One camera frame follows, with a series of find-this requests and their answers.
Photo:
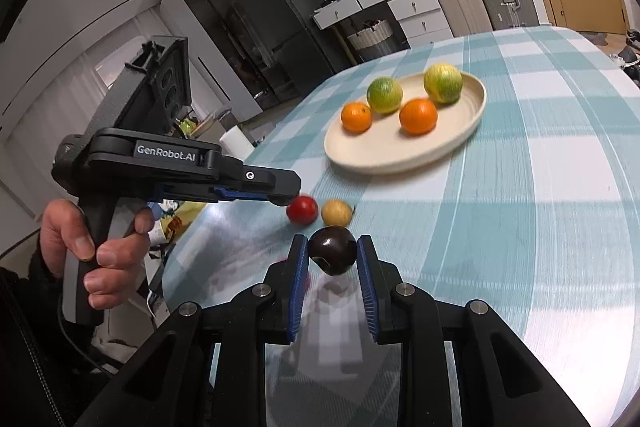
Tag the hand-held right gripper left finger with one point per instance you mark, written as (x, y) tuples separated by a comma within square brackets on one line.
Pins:
[(299, 289)]

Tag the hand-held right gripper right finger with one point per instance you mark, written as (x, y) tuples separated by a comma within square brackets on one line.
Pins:
[(368, 294)]

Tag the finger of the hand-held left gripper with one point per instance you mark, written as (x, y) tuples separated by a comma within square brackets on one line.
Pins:
[(270, 184)]

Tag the red cherry tomato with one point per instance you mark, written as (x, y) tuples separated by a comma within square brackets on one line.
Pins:
[(303, 210)]

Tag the dark purple plum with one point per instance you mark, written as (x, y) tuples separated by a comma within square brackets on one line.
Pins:
[(331, 252)]

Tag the brown longan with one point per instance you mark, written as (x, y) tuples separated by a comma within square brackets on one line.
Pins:
[(336, 214)]

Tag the orange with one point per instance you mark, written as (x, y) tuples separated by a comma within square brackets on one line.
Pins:
[(418, 117), (356, 118)]

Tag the cream round plate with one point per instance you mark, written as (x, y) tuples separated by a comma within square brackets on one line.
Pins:
[(390, 152)]

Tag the green citrus fruit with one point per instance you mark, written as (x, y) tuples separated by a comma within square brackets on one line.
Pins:
[(384, 96)]

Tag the yellow-green citrus fruit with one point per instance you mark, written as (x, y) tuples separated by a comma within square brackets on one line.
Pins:
[(442, 83)]

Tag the person's left forearm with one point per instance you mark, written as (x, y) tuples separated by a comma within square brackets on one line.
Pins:
[(25, 337)]

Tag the person's left hand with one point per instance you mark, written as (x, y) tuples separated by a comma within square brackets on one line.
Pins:
[(65, 227)]

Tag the white paper towel roll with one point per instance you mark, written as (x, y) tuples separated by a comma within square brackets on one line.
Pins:
[(237, 142)]

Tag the yellow plastic bag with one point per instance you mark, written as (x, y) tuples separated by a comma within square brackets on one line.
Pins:
[(182, 219)]

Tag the dark grey fridge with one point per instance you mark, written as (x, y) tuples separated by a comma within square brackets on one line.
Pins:
[(285, 27)]

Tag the dark glass cabinet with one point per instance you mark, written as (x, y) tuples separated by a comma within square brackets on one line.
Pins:
[(210, 7)]

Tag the grey white woven basket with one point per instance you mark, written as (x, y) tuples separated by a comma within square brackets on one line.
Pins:
[(369, 39)]

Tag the teal checked tablecloth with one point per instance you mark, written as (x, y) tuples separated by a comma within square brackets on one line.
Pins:
[(525, 207)]

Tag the white drawer dresser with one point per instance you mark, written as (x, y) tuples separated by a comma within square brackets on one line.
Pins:
[(400, 4)]

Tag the pile of shoes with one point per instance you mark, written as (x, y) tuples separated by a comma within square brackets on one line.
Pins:
[(631, 52)]

